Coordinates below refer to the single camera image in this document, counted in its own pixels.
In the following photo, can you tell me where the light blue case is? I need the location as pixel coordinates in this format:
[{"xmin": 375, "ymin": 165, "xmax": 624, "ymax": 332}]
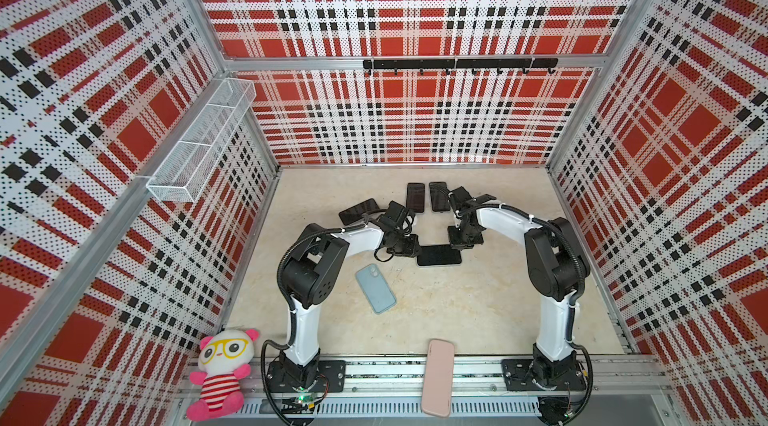
[{"xmin": 355, "ymin": 264, "xmax": 397, "ymax": 314}]

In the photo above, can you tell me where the black hook rail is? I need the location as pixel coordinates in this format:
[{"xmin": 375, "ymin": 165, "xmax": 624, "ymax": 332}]
[{"xmin": 362, "ymin": 57, "xmax": 559, "ymax": 72}]

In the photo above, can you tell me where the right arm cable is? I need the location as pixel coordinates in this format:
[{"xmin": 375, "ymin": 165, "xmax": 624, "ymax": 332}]
[{"xmin": 536, "ymin": 341, "xmax": 595, "ymax": 426}]

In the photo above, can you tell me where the pink plush toy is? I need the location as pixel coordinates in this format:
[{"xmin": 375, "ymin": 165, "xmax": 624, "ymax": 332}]
[{"xmin": 186, "ymin": 329, "xmax": 260, "ymax": 422}]

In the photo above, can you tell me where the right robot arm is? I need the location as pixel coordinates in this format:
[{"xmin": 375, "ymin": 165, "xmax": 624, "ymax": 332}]
[{"xmin": 446, "ymin": 187, "xmax": 590, "ymax": 364}]

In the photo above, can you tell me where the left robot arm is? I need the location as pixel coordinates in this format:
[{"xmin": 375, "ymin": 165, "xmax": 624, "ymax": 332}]
[{"xmin": 276, "ymin": 201, "xmax": 421, "ymax": 368}]

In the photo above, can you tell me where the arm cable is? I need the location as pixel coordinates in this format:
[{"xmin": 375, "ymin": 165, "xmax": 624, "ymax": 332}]
[
  {"xmin": 275, "ymin": 223, "xmax": 367, "ymax": 307},
  {"xmin": 536, "ymin": 341, "xmax": 595, "ymax": 426}
]

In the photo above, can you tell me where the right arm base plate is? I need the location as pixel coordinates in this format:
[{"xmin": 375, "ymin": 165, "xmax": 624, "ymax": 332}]
[{"xmin": 501, "ymin": 357, "xmax": 587, "ymax": 392}]

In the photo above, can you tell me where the pink phone case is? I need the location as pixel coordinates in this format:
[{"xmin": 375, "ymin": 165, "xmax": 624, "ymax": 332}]
[{"xmin": 421, "ymin": 339, "xmax": 455, "ymax": 418}]

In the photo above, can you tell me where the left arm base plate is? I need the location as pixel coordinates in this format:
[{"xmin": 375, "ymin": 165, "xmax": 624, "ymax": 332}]
[{"xmin": 266, "ymin": 357, "xmax": 347, "ymax": 393}]

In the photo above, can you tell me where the white wire basket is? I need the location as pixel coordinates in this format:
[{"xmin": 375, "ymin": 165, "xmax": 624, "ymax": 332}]
[{"xmin": 147, "ymin": 78, "xmax": 255, "ymax": 203}]

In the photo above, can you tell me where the black phone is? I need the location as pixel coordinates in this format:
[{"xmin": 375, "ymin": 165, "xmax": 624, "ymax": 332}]
[
  {"xmin": 338, "ymin": 198, "xmax": 379, "ymax": 226},
  {"xmin": 429, "ymin": 181, "xmax": 451, "ymax": 212},
  {"xmin": 417, "ymin": 244, "xmax": 462, "ymax": 267},
  {"xmin": 406, "ymin": 182, "xmax": 426, "ymax": 214}
]

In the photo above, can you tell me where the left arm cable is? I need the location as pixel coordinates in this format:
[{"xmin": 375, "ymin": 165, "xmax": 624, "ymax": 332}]
[{"xmin": 275, "ymin": 223, "xmax": 367, "ymax": 307}]

